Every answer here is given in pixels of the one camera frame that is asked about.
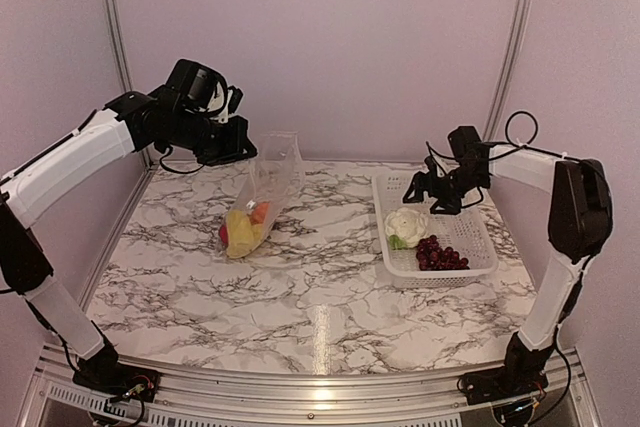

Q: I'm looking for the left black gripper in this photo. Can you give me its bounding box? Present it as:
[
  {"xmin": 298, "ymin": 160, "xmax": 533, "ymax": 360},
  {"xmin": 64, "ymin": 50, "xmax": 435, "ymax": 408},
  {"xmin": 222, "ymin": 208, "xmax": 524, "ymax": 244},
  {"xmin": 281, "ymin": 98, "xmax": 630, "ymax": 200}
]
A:
[{"xmin": 168, "ymin": 107, "xmax": 255, "ymax": 166}]

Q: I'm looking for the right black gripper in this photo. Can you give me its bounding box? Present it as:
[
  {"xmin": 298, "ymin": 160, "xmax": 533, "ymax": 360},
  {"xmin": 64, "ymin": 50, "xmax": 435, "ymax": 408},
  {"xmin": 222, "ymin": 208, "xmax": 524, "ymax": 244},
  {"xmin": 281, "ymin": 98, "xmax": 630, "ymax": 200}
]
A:
[{"xmin": 403, "ymin": 164, "xmax": 489, "ymax": 214}]

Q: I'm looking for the clear zip top bag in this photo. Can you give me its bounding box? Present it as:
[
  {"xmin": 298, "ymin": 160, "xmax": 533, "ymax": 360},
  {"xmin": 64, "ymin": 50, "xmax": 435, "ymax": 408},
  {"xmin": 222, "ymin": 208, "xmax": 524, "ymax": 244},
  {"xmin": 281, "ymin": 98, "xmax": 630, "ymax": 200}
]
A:
[{"xmin": 223, "ymin": 132, "xmax": 305, "ymax": 257}]

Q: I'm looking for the white cauliflower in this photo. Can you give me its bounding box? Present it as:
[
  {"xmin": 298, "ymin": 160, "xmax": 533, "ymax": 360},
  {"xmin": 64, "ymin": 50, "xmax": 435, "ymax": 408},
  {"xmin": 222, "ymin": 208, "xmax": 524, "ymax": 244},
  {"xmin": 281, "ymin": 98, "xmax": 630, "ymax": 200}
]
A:
[{"xmin": 384, "ymin": 207, "xmax": 429, "ymax": 250}]

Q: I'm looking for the white plastic basket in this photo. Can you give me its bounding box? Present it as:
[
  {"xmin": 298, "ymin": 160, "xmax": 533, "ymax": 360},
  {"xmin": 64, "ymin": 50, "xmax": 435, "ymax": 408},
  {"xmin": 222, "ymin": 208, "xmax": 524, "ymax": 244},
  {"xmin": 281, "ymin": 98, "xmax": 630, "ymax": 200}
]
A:
[{"xmin": 372, "ymin": 170, "xmax": 498, "ymax": 289}]

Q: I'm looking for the orange pumpkin toy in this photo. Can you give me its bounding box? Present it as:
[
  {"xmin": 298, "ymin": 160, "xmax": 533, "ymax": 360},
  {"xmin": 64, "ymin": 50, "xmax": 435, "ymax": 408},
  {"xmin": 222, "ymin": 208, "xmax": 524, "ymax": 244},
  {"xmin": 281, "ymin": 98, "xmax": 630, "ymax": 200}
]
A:
[{"xmin": 250, "ymin": 202, "xmax": 270, "ymax": 224}]

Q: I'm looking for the yellow lemon toy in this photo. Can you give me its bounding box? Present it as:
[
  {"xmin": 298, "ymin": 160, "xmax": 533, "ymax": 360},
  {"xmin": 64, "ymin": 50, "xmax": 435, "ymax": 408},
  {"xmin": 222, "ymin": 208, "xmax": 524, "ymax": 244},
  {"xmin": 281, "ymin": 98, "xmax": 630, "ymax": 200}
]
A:
[{"xmin": 226, "ymin": 209, "xmax": 253, "ymax": 259}]

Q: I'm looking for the red bell pepper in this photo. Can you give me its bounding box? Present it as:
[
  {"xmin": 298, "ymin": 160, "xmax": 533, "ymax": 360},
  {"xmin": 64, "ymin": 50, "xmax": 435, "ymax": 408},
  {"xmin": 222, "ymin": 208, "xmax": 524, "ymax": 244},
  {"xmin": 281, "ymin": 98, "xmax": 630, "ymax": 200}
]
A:
[{"xmin": 218, "ymin": 224, "xmax": 229, "ymax": 245}]

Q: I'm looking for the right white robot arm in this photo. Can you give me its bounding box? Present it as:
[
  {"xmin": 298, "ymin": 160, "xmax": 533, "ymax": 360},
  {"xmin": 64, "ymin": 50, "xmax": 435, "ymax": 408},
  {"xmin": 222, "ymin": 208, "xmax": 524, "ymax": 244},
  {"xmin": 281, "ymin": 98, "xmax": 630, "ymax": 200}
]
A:
[{"xmin": 402, "ymin": 141, "xmax": 613, "ymax": 405}]

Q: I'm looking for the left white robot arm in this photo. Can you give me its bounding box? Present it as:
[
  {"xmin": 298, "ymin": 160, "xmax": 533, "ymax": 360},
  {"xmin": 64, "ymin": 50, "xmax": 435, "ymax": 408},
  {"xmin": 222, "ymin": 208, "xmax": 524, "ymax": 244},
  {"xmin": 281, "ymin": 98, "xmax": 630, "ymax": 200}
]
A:
[{"xmin": 1, "ymin": 87, "xmax": 257, "ymax": 394}]

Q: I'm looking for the purple grape bunch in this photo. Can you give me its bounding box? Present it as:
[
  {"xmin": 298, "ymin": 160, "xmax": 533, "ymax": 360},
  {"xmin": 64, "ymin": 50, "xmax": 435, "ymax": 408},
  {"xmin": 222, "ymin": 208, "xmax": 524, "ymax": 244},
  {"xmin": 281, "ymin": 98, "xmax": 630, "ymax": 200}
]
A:
[{"xmin": 416, "ymin": 235, "xmax": 470, "ymax": 271}]

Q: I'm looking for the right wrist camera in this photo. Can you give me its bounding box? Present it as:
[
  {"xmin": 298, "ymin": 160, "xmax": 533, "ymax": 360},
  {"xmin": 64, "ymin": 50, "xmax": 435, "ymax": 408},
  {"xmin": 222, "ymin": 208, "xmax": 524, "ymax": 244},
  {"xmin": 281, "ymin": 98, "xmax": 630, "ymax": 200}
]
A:
[{"xmin": 425, "ymin": 126, "xmax": 491, "ymax": 188}]

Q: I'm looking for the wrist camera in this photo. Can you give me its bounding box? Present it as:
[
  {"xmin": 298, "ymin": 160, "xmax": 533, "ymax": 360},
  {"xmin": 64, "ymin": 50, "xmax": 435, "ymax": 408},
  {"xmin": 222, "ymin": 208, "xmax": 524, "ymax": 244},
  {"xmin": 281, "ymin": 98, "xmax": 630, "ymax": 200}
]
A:
[
  {"xmin": 165, "ymin": 59, "xmax": 244, "ymax": 124},
  {"xmin": 425, "ymin": 126, "xmax": 491, "ymax": 188}
]

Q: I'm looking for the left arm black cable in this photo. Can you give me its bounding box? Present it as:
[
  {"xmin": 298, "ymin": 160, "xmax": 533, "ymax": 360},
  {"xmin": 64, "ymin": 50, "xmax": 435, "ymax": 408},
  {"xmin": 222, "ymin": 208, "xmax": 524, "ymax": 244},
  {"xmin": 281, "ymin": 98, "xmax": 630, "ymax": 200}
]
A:
[{"xmin": 157, "ymin": 144, "xmax": 204, "ymax": 176}]

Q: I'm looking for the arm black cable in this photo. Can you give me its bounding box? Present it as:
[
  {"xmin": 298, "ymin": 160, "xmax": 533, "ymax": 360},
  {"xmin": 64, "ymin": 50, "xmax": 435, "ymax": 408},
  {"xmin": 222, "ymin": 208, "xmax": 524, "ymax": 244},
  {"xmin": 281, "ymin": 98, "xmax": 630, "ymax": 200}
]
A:
[
  {"xmin": 504, "ymin": 110, "xmax": 571, "ymax": 161},
  {"xmin": 157, "ymin": 144, "xmax": 204, "ymax": 176}
]

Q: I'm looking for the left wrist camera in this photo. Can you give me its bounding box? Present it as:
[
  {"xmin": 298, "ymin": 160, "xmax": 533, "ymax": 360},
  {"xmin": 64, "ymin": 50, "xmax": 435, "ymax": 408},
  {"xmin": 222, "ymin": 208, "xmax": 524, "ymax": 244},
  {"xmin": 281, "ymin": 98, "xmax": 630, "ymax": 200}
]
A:
[{"xmin": 165, "ymin": 59, "xmax": 244, "ymax": 124}]

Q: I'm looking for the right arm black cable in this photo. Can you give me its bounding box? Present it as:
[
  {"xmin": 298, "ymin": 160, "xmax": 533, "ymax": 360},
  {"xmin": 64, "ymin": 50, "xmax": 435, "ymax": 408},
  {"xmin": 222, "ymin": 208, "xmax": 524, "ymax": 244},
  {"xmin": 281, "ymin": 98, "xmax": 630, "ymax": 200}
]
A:
[{"xmin": 504, "ymin": 110, "xmax": 571, "ymax": 161}]

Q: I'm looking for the left aluminium frame post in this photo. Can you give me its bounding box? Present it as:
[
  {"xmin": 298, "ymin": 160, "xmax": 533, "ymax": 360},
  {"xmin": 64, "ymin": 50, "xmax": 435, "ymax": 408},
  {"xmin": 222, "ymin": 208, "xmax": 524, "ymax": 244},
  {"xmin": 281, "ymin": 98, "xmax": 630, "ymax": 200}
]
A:
[{"xmin": 103, "ymin": 0, "xmax": 132, "ymax": 92}]

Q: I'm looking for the aluminium frame post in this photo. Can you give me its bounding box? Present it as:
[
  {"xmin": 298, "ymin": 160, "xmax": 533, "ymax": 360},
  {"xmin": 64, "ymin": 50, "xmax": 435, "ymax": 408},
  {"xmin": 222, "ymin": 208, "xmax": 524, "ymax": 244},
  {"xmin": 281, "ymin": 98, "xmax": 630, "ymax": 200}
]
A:
[
  {"xmin": 103, "ymin": 0, "xmax": 132, "ymax": 92},
  {"xmin": 483, "ymin": 0, "xmax": 532, "ymax": 140}
]

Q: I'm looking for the right aluminium frame post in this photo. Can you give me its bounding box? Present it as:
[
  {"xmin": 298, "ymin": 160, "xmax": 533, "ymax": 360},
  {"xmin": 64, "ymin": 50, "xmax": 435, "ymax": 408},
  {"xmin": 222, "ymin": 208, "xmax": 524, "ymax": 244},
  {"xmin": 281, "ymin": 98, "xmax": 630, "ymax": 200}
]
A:
[{"xmin": 483, "ymin": 0, "xmax": 532, "ymax": 140}]

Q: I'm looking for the front aluminium rail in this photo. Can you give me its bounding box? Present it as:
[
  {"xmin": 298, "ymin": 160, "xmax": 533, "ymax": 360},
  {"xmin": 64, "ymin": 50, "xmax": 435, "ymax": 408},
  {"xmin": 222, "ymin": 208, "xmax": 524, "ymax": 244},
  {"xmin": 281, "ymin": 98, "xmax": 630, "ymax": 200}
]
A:
[{"xmin": 14, "ymin": 356, "xmax": 604, "ymax": 427}]

